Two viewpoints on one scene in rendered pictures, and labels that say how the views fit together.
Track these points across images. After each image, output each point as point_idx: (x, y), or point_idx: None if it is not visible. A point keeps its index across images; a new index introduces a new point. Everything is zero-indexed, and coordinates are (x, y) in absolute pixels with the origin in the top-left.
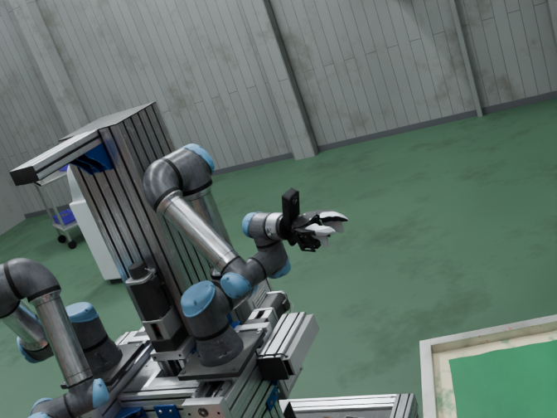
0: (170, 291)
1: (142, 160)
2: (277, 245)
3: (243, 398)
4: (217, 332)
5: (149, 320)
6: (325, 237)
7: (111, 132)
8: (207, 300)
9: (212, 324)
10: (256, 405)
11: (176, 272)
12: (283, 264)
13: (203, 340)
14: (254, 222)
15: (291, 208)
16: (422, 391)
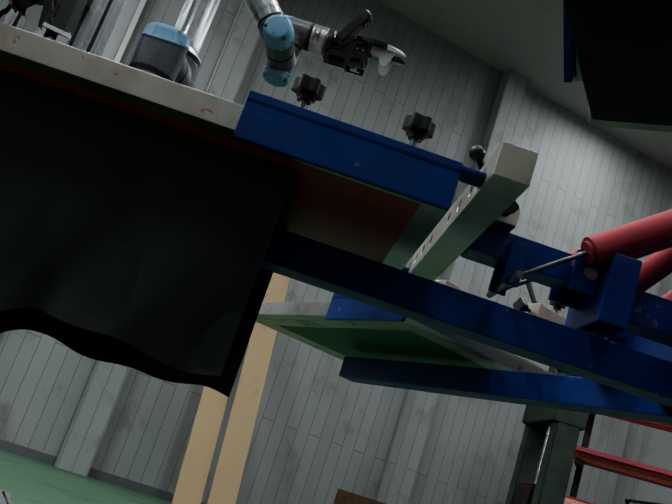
0: (79, 31)
1: None
2: (299, 54)
3: None
4: (170, 79)
5: (52, 24)
6: (392, 55)
7: None
8: (187, 43)
9: (174, 67)
10: None
11: (109, 19)
12: (291, 72)
13: (153, 71)
14: (299, 19)
15: (361, 24)
16: (292, 302)
